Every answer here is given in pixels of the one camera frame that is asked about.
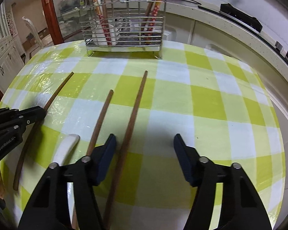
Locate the white dining chair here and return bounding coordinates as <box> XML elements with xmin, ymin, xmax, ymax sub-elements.
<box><xmin>22</xmin><ymin>17</ymin><xmax>45</xmax><ymax>48</ymax></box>

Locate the green checkered tablecloth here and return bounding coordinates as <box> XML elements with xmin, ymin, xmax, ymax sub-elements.
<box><xmin>0</xmin><ymin>41</ymin><xmax>285</xmax><ymax>229</ymax></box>

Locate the white ceramic spoon in rack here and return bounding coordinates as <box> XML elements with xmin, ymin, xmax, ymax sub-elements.
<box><xmin>91</xmin><ymin>20</ymin><xmax>119</xmax><ymax>46</ymax></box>

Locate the wooden chopstick in rack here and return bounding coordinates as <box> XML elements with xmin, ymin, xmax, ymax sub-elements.
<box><xmin>140</xmin><ymin>0</ymin><xmax>155</xmax><ymax>32</ymax></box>

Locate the red wooden door frame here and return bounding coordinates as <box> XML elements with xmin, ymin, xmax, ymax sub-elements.
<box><xmin>41</xmin><ymin>0</ymin><xmax>64</xmax><ymax>45</ymax></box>

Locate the white ceramic spoon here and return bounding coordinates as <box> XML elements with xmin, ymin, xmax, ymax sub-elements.
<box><xmin>91</xmin><ymin>20</ymin><xmax>119</xmax><ymax>46</ymax></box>
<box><xmin>52</xmin><ymin>134</ymin><xmax>80</xmax><ymax>166</ymax></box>

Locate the white kitchen cabinet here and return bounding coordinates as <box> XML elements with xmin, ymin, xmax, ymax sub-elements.
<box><xmin>0</xmin><ymin>3</ymin><xmax>24</xmax><ymax>93</ymax></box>

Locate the wire utensil rack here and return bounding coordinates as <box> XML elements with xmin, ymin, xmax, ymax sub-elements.
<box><xmin>78</xmin><ymin>0</ymin><xmax>167</xmax><ymax>59</ymax></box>

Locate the light wooden chopstick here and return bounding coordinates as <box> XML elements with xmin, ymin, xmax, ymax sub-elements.
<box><xmin>147</xmin><ymin>0</ymin><xmax>162</xmax><ymax>41</ymax></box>

